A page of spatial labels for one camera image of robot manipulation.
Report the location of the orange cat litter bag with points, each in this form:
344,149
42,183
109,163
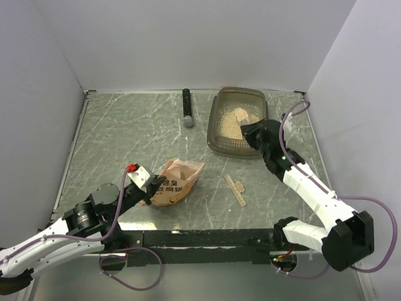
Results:
180,176

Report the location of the black microphone with grey head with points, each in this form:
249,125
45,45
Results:
187,109

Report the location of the brown plastic litter box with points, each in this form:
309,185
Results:
230,107

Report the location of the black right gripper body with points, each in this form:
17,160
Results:
253,135

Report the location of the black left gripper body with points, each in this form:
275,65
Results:
130,197

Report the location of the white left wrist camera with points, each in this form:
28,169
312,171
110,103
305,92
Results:
141,176

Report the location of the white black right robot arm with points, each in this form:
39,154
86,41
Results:
346,235

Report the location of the beige clean litter pile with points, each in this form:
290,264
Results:
229,127

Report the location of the clear plastic litter scoop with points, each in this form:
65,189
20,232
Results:
243,119

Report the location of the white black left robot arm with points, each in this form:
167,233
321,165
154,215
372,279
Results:
90,227

